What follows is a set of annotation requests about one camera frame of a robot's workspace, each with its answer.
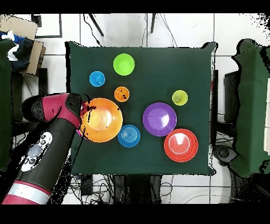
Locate large orange plastic bowl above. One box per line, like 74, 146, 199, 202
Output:
80, 97, 123, 143

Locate blue plastic cup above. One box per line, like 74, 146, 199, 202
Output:
89, 71, 106, 88

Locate orange plastic cup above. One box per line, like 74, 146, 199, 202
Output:
114, 86, 130, 102

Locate small blue plastic bowl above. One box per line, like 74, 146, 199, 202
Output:
117, 124, 141, 148

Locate black wooden stool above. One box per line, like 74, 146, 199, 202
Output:
11, 67, 49, 136

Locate small green plastic bowl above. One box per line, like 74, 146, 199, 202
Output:
113, 53, 136, 76

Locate purple plastic bowl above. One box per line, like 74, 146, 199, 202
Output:
142, 102, 178, 137

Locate black power strip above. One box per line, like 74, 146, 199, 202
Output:
81, 174, 93, 196

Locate green cloth covered table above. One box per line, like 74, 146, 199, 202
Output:
0, 39, 15, 172
230, 39, 270, 178

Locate blue and white clothes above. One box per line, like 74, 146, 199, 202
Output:
0, 30, 34, 72

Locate black tripod leg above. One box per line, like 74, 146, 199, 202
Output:
150, 13, 157, 34
88, 13, 105, 37

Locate pale yellow-green plastic cup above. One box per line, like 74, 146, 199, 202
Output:
171, 89, 189, 106

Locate red plastic bowl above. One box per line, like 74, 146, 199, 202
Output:
163, 128, 199, 163

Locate brown cardboard box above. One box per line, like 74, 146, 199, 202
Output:
0, 15, 46, 76

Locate dark green table cloth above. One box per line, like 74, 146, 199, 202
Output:
65, 41, 218, 176

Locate black cable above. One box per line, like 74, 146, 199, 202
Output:
83, 13, 102, 46

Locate tangle of floor cables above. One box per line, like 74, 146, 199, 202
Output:
65, 174, 115, 204

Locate black metal frame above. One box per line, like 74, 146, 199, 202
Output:
31, 13, 63, 39

